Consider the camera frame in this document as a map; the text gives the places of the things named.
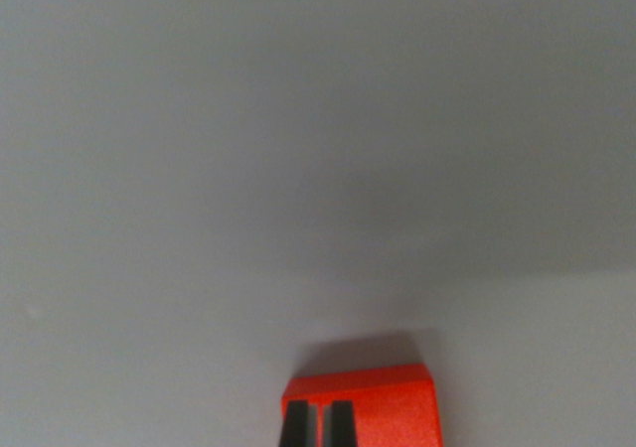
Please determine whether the white plastic bin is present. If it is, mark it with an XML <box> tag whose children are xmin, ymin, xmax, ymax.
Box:
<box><xmin>0</xmin><ymin>0</ymin><xmax>636</xmax><ymax>447</ymax></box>

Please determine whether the red block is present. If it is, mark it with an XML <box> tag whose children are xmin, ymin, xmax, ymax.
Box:
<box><xmin>280</xmin><ymin>363</ymin><xmax>444</xmax><ymax>447</ymax></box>

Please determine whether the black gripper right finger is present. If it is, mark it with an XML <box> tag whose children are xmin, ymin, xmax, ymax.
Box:
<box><xmin>325</xmin><ymin>399</ymin><xmax>360</xmax><ymax>447</ymax></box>

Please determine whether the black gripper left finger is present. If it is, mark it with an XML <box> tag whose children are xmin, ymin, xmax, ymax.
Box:
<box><xmin>278</xmin><ymin>399</ymin><xmax>312</xmax><ymax>447</ymax></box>

